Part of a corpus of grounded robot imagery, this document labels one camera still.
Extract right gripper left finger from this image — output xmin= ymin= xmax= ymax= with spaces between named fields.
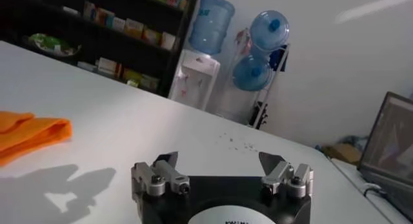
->
xmin=130 ymin=151 xmax=191 ymax=202

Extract orange t-shirt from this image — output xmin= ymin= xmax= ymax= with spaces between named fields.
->
xmin=0 ymin=110 xmax=73 ymax=167

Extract white work table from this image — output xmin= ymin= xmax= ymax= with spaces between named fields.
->
xmin=0 ymin=40 xmax=393 ymax=224

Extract orange medicine box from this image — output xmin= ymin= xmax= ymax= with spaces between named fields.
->
xmin=125 ymin=18 xmax=145 ymax=39

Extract black hanging object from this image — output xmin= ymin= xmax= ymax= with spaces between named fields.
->
xmin=248 ymin=101 xmax=268 ymax=129

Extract green white bowl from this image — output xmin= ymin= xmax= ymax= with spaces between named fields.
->
xmin=28 ymin=33 xmax=81 ymax=57

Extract white metal jug rack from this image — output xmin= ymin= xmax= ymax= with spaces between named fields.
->
xmin=237 ymin=28 xmax=290 ymax=130

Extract white water dispenser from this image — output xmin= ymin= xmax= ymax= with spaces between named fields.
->
xmin=168 ymin=49 xmax=221 ymax=112

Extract blue water jug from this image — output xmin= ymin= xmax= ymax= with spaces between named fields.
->
xmin=249 ymin=10 xmax=290 ymax=57
xmin=232 ymin=54 xmax=274 ymax=92
xmin=188 ymin=0 xmax=236 ymax=56

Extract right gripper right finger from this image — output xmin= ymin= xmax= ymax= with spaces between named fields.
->
xmin=257 ymin=151 xmax=314 ymax=199

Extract grey laptop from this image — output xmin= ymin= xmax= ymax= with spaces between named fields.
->
xmin=357 ymin=91 xmax=413 ymax=221

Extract open cardboard box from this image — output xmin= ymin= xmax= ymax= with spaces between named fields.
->
xmin=321 ymin=143 xmax=362 ymax=165

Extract black shelf unit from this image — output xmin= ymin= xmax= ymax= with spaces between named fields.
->
xmin=0 ymin=0 xmax=203 ymax=99

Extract scattered small crumbs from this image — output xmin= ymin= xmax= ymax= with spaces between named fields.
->
xmin=219 ymin=131 xmax=259 ymax=152

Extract white laptop cable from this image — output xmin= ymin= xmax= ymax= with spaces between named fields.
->
xmin=363 ymin=183 xmax=383 ymax=197

